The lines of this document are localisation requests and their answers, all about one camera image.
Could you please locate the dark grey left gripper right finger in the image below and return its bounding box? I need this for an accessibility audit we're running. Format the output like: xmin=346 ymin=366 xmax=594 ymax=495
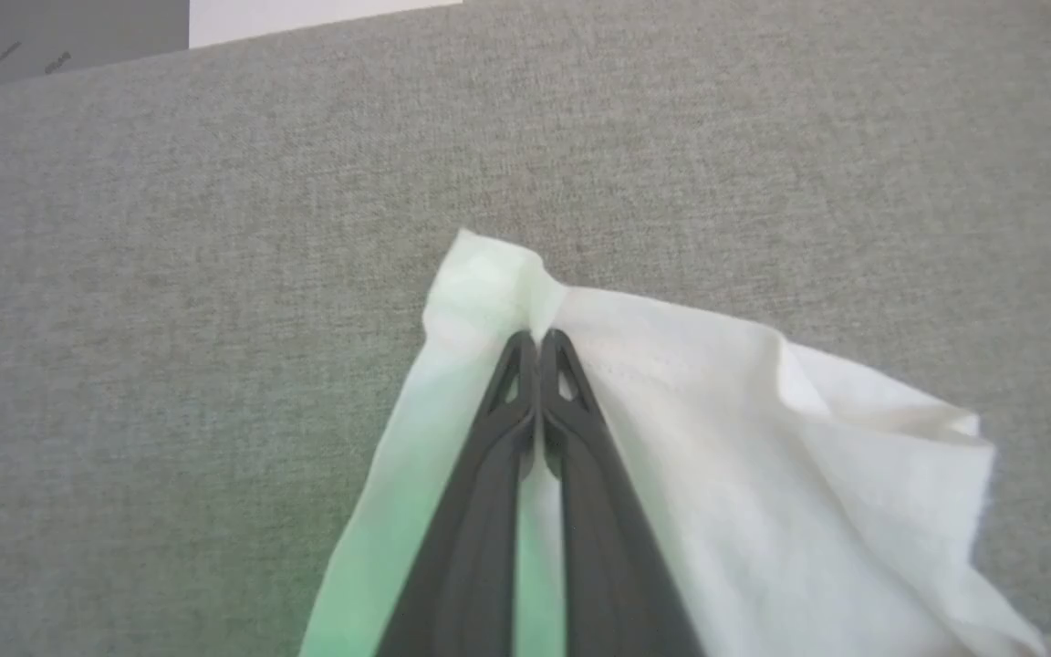
xmin=539 ymin=328 xmax=706 ymax=657

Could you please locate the blue white sports garment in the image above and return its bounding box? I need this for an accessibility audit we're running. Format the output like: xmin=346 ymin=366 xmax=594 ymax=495
xmin=297 ymin=228 xmax=1051 ymax=657

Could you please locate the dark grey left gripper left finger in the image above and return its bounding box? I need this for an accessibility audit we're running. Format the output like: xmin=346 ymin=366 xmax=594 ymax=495
xmin=374 ymin=329 xmax=540 ymax=657

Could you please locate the white box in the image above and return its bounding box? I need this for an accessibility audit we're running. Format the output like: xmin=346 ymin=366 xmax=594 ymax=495
xmin=188 ymin=0 xmax=463 ymax=49

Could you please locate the grey fabric sofa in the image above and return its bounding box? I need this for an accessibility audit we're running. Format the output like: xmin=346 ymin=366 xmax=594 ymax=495
xmin=0 ymin=0 xmax=1051 ymax=657

